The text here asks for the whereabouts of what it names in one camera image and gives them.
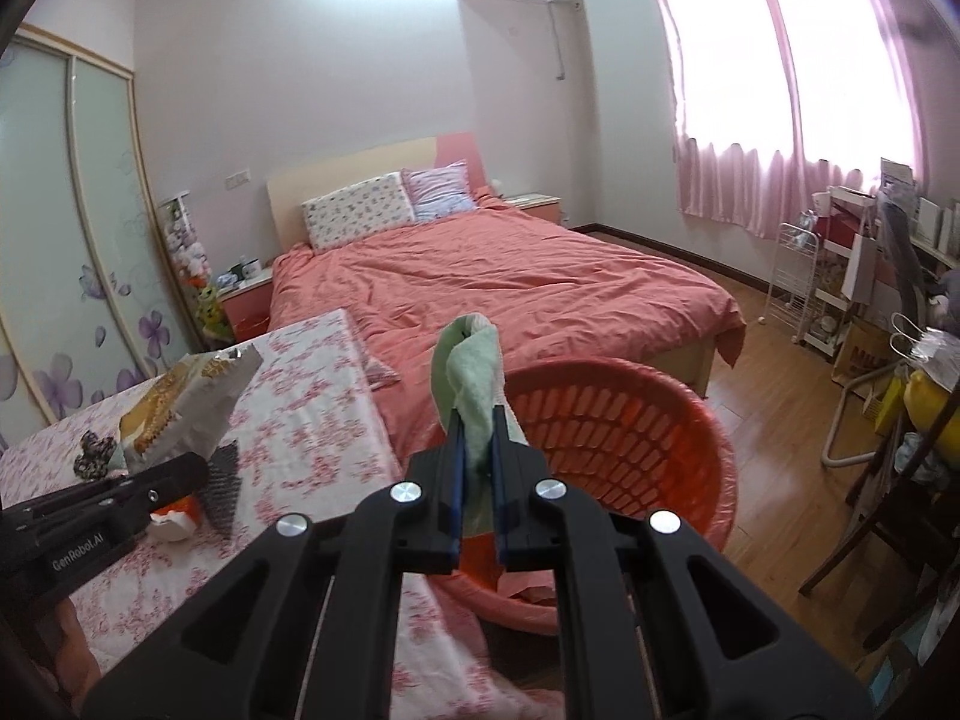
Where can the white metal tube frame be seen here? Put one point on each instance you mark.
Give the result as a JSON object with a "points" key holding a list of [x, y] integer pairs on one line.
{"points": [[831, 435]]}

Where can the person's left forearm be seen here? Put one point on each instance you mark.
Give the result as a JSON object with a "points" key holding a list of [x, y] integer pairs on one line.
{"points": [[71, 645]]}

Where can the orange white wrapper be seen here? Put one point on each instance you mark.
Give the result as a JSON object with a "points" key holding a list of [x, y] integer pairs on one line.
{"points": [[178, 523]]}

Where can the white floral pillow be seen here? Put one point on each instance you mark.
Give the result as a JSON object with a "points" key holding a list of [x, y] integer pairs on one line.
{"points": [[360, 210]]}

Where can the black floral scrunchie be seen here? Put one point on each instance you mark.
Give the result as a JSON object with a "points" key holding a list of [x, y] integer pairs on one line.
{"points": [[94, 457]]}

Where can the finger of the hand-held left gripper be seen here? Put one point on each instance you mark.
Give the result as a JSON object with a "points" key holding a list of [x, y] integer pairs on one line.
{"points": [[161, 484]]}

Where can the white yellow snack bag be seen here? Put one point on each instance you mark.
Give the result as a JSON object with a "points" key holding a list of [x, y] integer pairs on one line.
{"points": [[187, 397]]}

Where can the dark wooden chair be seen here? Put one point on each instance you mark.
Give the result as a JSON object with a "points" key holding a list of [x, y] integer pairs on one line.
{"points": [[885, 532]]}

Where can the glass floral sliding wardrobe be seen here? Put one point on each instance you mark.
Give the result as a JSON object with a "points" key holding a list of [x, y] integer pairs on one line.
{"points": [[67, 240]]}

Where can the salmon bed blanket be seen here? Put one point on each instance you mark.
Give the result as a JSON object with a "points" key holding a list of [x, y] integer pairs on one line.
{"points": [[525, 277]]}

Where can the plush toy rack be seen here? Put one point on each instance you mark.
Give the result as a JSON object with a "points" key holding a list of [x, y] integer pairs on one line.
{"points": [[191, 262]]}

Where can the white air conditioner pipe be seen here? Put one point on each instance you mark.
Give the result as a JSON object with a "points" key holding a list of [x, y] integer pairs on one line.
{"points": [[561, 37]]}

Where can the cardboard box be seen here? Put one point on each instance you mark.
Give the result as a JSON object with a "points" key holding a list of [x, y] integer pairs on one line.
{"points": [[862, 356]]}

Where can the beige wooden bed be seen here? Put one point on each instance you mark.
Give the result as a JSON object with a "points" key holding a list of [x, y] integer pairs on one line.
{"points": [[337, 172]]}

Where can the white paper bag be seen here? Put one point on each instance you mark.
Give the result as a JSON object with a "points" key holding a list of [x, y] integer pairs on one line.
{"points": [[861, 270]]}

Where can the beige pink nightstand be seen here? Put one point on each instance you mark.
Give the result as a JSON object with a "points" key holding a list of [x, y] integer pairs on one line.
{"points": [[534, 206]]}

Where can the pink striped pillow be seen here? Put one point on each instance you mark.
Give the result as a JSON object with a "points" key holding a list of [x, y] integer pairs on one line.
{"points": [[439, 191]]}

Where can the green towel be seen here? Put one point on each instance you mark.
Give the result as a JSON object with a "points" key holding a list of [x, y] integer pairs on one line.
{"points": [[476, 375]]}

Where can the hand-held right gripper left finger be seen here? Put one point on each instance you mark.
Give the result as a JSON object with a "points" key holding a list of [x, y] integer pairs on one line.
{"points": [[454, 480]]}

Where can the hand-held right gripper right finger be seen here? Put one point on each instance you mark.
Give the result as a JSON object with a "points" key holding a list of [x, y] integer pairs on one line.
{"points": [[498, 480]]}

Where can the orange plastic laundry basket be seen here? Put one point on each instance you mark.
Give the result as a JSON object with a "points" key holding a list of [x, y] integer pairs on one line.
{"points": [[637, 420]]}

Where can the pink curtain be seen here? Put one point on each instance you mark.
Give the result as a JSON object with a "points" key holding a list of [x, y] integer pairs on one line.
{"points": [[750, 90]]}

